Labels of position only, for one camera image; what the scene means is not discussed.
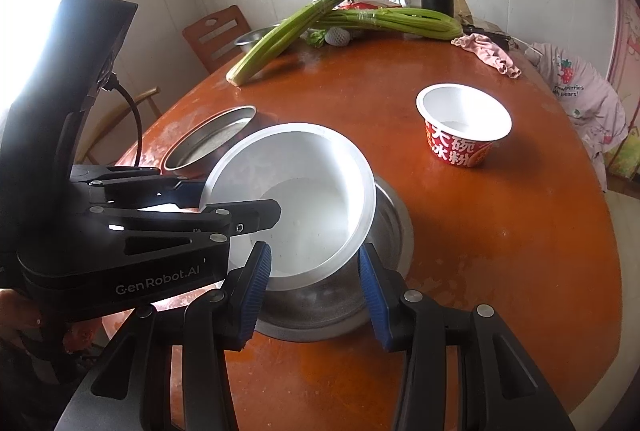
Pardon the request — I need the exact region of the curved-back wooden chair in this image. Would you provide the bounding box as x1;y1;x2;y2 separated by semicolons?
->
75;86;162;164

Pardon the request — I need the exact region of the pink cloth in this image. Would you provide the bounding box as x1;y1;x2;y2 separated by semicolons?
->
450;33;522;79

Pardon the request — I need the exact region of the large steel bowl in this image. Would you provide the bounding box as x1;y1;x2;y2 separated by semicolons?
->
256;176;414;342

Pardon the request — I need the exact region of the celery bunch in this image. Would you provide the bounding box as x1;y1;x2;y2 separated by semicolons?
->
226;0;345;87
314;7;463;41

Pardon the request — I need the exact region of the instant noodle bowl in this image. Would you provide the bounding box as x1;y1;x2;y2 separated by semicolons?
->
416;83;512;168
200;123;376;291

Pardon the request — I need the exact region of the person's left hand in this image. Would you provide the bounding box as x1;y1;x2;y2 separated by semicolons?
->
0;289;103;353

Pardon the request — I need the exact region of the hello kitty pink curtain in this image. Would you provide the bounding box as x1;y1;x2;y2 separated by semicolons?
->
605;0;639;180

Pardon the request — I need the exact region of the green leafy vegetable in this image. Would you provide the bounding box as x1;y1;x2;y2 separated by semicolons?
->
302;29;326;48

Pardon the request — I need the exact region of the near celery bunch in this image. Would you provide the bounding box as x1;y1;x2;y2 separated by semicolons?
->
226;0;345;87

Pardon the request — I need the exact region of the black camera cable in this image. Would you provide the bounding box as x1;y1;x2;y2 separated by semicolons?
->
102;72;144;170

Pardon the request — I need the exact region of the steel pan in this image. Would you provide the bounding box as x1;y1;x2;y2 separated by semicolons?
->
160;106;258;178

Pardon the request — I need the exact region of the fruit in white foam net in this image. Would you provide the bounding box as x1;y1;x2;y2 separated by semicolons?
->
324;27;352;47

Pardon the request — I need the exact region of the small steel bowl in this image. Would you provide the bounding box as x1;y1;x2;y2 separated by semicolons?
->
234;24;278;53

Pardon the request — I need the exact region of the brown wooden slat chair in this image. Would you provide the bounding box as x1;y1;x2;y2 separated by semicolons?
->
182;5;250;73

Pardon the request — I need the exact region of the pink jacket on chair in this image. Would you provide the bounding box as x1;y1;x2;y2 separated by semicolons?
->
525;43;628;191

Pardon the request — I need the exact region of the far celery bunch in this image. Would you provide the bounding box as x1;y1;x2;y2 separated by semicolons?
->
314;7;463;41

